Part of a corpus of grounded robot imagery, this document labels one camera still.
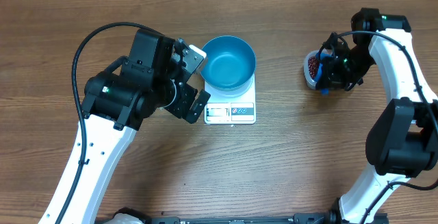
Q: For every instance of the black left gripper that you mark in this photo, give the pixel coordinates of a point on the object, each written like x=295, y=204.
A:
x=181, y=109

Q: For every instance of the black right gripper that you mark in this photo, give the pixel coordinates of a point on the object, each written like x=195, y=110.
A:
x=330, y=79

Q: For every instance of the blue plastic measuring scoop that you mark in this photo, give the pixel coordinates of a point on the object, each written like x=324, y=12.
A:
x=321, y=77

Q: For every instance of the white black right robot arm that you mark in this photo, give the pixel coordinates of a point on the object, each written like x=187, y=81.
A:
x=403, y=141

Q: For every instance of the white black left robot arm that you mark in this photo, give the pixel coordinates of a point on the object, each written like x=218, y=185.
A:
x=154, y=75

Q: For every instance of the white digital kitchen scale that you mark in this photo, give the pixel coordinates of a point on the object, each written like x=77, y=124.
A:
x=235, y=107

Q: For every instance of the teal plastic bowl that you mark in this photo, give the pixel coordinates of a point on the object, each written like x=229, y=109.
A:
x=231, y=62

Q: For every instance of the red adzuki beans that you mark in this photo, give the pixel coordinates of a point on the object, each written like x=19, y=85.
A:
x=313, y=66

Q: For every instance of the clear plastic bean container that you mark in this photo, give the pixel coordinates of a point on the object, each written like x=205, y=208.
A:
x=311, y=83

